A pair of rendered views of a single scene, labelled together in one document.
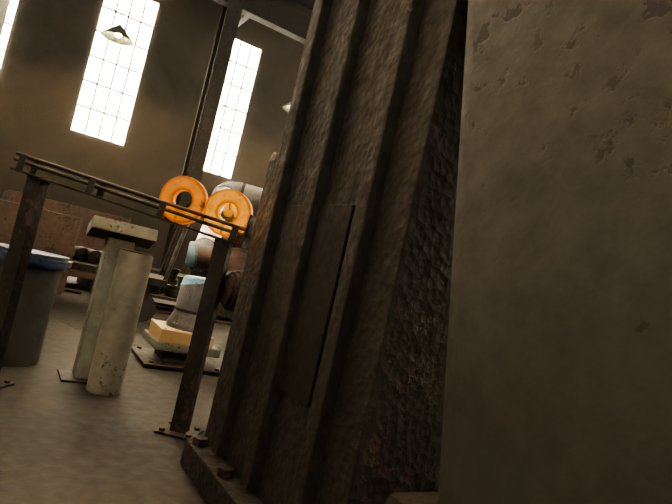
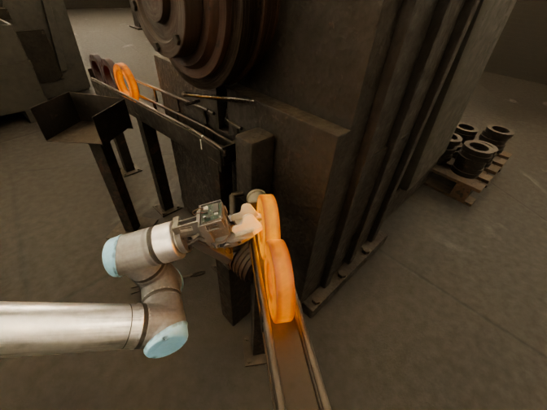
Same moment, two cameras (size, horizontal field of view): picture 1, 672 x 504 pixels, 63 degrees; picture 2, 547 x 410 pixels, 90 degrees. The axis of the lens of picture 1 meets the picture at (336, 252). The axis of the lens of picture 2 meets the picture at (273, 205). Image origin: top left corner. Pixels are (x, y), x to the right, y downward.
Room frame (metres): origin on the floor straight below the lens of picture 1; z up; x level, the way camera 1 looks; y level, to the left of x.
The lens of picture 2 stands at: (1.89, 0.81, 1.17)
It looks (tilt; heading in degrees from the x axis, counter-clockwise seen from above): 40 degrees down; 253
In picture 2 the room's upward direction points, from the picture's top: 4 degrees clockwise
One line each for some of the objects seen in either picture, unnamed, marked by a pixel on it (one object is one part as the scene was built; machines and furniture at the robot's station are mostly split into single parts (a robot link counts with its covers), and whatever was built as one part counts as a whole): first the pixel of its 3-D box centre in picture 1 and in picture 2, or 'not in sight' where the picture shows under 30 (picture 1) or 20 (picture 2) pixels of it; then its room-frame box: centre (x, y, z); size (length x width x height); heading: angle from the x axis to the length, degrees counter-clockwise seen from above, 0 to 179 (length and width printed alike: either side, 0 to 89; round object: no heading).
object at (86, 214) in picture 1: (57, 242); not in sight; (5.28, 2.61, 0.38); 1.03 x 0.83 x 0.75; 124
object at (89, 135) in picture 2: not in sight; (109, 176); (2.36, -0.45, 0.36); 0.26 x 0.20 x 0.72; 156
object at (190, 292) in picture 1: (196, 292); not in sight; (2.83, 0.65, 0.37); 0.17 x 0.15 x 0.18; 100
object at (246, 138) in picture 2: not in sight; (255, 167); (1.74, 0.06, 0.68); 0.11 x 0.08 x 0.24; 31
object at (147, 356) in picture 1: (178, 355); not in sight; (2.82, 0.66, 0.04); 0.40 x 0.40 x 0.08; 29
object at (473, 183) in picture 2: not in sight; (424, 131); (0.08, -0.97, 0.22); 1.20 x 0.81 x 0.44; 119
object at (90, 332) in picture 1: (105, 300); not in sight; (2.15, 0.83, 0.31); 0.24 x 0.16 x 0.62; 121
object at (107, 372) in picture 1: (120, 321); not in sight; (2.04, 0.71, 0.26); 0.12 x 0.12 x 0.52
